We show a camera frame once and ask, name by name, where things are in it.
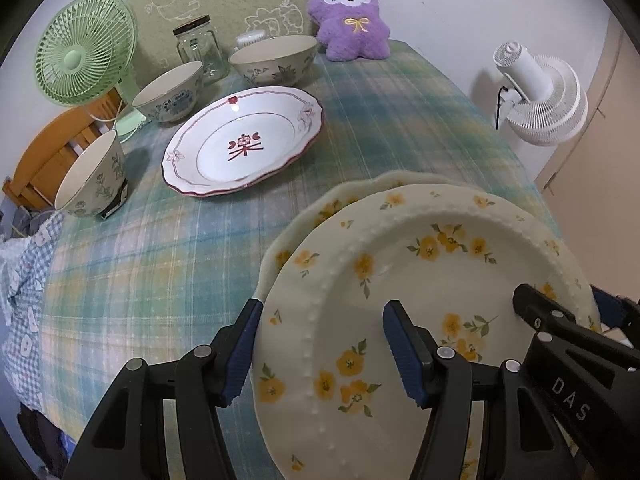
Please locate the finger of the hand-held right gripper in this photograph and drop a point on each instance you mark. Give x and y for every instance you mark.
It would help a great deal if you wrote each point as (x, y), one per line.
(607, 310)
(542, 310)

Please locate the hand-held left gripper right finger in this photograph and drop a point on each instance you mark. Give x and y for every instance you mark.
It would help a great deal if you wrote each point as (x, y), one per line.
(400, 340)

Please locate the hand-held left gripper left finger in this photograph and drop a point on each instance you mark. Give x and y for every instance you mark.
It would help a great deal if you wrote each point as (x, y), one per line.
(245, 345)

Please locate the beaded yellow floral plate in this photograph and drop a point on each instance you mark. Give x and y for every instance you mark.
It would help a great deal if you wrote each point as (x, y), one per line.
(400, 260)

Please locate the scalloped yellow floral plate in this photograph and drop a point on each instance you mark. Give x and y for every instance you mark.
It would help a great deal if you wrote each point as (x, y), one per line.
(325, 205)

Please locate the white plate with red trim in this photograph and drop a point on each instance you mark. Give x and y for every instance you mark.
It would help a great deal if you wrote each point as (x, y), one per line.
(215, 155)

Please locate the small floral ceramic bowl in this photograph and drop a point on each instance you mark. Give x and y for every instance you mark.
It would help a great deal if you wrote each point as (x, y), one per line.
(105, 180)

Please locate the blue patterned ceramic bowl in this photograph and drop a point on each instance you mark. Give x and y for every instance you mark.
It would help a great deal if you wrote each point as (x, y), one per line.
(170, 105)

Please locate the large floral ceramic bowl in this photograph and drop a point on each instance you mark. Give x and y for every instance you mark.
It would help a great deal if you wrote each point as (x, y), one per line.
(280, 72)

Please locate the beige door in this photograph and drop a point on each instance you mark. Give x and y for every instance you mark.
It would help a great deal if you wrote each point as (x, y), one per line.
(600, 185)

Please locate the small black stand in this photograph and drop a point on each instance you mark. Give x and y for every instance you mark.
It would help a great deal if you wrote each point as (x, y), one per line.
(119, 205)

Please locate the white clip fan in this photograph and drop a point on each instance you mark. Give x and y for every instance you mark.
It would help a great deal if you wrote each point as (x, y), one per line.
(545, 105)

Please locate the blue checked blanket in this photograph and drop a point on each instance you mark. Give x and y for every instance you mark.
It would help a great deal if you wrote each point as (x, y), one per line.
(25, 310)

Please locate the plaid tablecloth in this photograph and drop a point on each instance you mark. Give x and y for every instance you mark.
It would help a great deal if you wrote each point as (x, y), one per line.
(400, 110)

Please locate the grey cloth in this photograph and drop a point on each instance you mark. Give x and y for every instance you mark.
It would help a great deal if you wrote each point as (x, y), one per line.
(15, 220)

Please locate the wooden chair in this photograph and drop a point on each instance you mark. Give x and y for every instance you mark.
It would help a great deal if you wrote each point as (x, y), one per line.
(45, 155)

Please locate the glass jar with dark lid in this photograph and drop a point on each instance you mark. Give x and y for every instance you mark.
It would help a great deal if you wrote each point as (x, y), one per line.
(200, 52)

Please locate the cotton swab container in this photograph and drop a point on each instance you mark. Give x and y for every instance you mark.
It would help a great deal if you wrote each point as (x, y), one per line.
(250, 37)

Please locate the purple plush bunny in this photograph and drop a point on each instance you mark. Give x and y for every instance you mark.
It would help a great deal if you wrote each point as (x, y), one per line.
(350, 25)

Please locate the green desk fan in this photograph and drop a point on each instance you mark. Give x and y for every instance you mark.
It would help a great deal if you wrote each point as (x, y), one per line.
(75, 57)

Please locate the green patterned cushion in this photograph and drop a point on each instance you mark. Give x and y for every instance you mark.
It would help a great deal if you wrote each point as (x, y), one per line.
(160, 5)

